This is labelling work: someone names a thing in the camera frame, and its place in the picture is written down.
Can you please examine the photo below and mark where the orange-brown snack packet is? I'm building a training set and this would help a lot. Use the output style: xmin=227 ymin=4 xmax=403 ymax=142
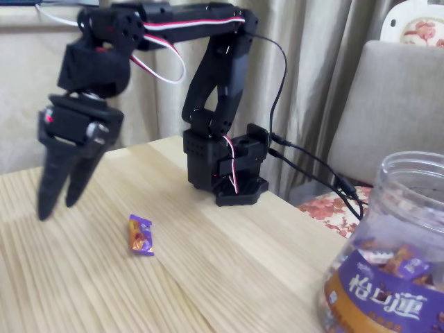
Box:
xmin=383 ymin=244 xmax=416 ymax=278

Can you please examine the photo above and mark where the white floral chair back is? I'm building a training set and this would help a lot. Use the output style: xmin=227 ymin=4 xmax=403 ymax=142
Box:
xmin=379 ymin=0 xmax=444 ymax=49

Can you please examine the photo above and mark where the beige window sill ledge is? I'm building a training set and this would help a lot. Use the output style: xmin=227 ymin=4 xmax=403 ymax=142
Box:
xmin=0 ymin=6 xmax=84 ymax=35

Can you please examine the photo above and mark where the floral seat cushion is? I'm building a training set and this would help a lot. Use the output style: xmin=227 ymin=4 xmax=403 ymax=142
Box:
xmin=296 ymin=185 xmax=374 ymax=240

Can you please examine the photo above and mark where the plain black plug cable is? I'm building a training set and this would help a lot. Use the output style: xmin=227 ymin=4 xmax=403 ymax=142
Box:
xmin=268 ymin=148 xmax=361 ymax=220

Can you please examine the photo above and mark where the red white servo wire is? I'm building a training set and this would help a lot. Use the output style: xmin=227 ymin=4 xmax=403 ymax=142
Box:
xmin=130 ymin=16 xmax=246 ymax=194

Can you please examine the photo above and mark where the clear plastic candy jar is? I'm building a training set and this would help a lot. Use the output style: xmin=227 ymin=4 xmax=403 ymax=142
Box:
xmin=317 ymin=151 xmax=444 ymax=333

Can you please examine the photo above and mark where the beige patterned curtain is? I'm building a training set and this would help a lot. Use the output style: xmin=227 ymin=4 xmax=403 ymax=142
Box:
xmin=99 ymin=0 xmax=405 ymax=205

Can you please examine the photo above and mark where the white cable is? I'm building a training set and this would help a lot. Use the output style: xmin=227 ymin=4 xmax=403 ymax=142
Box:
xmin=34 ymin=3 xmax=80 ymax=28

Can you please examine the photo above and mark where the purple snack packet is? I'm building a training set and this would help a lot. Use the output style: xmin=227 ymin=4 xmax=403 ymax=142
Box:
xmin=398 ymin=257 xmax=434 ymax=281

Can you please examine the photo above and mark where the black cable with ferrite bead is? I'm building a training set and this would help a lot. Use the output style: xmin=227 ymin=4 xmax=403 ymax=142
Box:
xmin=268 ymin=133 xmax=364 ymax=221

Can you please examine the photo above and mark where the thin black wire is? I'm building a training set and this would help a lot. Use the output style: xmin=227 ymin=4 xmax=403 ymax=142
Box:
xmin=249 ymin=33 xmax=288 ymax=136

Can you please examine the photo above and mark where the dark flat device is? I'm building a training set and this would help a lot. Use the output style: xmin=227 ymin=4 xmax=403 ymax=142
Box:
xmin=34 ymin=0 xmax=101 ymax=8

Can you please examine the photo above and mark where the grey upholstered chair back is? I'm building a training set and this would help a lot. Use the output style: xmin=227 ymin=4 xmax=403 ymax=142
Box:
xmin=327 ymin=40 xmax=444 ymax=187

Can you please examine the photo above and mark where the purple orange candy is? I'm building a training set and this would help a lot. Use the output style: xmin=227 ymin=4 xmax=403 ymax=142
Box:
xmin=128 ymin=214 xmax=155 ymax=257

